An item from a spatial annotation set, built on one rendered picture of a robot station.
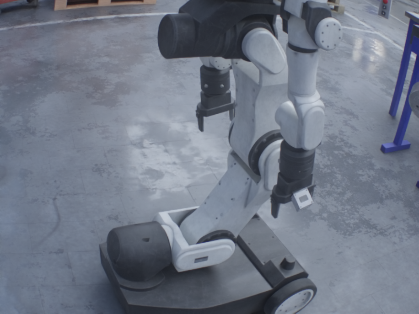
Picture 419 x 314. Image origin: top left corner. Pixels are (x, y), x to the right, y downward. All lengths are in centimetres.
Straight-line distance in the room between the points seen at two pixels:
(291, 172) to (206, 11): 42
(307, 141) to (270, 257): 65
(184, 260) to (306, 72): 68
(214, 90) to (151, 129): 116
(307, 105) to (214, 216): 54
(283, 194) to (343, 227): 102
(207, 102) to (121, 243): 51
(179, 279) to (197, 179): 84
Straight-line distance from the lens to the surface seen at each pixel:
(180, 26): 106
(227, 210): 141
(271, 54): 115
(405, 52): 339
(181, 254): 140
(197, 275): 154
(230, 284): 153
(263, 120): 128
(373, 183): 257
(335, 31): 97
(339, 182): 248
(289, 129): 110
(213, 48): 110
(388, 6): 236
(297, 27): 98
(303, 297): 163
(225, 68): 141
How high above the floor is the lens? 129
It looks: 30 degrees down
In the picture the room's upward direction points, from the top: 10 degrees clockwise
